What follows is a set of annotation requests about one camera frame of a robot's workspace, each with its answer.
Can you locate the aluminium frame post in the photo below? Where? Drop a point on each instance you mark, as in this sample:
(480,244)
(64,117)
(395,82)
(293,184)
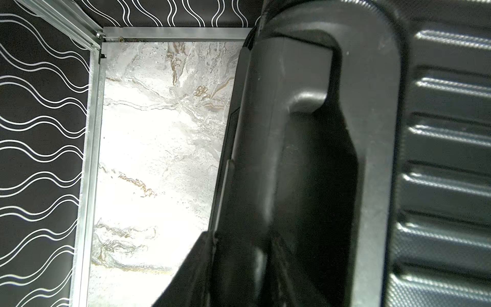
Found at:
(79,288)

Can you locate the aluminium frame crossbar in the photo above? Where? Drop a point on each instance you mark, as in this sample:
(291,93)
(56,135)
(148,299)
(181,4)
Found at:
(174,34)

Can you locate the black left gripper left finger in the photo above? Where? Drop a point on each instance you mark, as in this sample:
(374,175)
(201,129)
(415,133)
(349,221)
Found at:
(191,284)

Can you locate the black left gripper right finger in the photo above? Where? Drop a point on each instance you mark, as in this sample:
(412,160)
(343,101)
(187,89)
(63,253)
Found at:
(288,284)

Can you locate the black ribbed hard-shell suitcase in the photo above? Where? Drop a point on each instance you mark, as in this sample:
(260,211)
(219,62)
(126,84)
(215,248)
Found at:
(362,138)

